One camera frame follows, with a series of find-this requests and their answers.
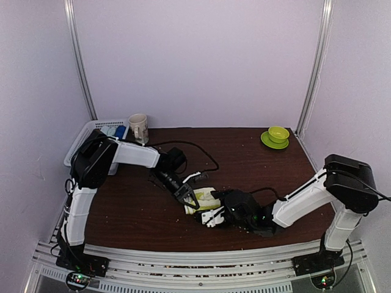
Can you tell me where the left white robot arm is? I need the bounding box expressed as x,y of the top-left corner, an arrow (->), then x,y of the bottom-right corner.
57,129 -> 200,271

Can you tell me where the aluminium frame post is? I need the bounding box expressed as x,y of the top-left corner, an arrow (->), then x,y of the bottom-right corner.
296,0 -> 334,137
64,0 -> 98,120

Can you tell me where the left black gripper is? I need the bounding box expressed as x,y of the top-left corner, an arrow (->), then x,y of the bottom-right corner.
153,170 -> 199,210

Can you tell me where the right aluminium frame post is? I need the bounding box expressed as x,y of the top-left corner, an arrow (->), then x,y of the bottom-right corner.
296,0 -> 334,137

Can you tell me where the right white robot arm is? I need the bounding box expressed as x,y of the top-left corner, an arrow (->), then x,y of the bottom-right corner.
221,154 -> 379,270

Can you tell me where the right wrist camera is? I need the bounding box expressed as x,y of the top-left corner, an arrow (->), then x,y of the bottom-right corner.
195,207 -> 225,228

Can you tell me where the aluminium front rail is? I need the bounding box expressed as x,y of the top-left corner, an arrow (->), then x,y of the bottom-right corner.
22,240 -> 380,292

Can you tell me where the left aluminium frame post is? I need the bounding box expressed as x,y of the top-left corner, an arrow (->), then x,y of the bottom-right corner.
64,0 -> 98,120

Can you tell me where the white plastic basket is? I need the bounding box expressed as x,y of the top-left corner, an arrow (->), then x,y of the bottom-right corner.
64,118 -> 130,167

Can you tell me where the green saucer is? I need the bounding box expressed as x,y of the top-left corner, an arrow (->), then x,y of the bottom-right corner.
260,130 -> 290,150

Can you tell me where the green cup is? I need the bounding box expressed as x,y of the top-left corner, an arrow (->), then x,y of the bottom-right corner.
268,126 -> 290,143

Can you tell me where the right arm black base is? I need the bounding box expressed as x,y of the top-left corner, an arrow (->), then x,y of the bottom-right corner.
292,253 -> 345,277

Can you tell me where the yellow green patterned towel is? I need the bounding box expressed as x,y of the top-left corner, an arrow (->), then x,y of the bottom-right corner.
184,187 -> 221,215

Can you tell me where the beige ceramic mug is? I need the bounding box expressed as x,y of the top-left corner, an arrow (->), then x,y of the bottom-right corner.
128,114 -> 149,145

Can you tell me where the rolled pale teal towel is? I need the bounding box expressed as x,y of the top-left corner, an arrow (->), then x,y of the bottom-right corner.
100,126 -> 117,137

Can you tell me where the rolled dark blue towel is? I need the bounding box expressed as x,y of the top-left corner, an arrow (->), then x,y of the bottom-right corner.
114,125 -> 127,139

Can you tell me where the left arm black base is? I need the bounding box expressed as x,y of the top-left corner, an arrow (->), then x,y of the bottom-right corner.
56,253 -> 109,277

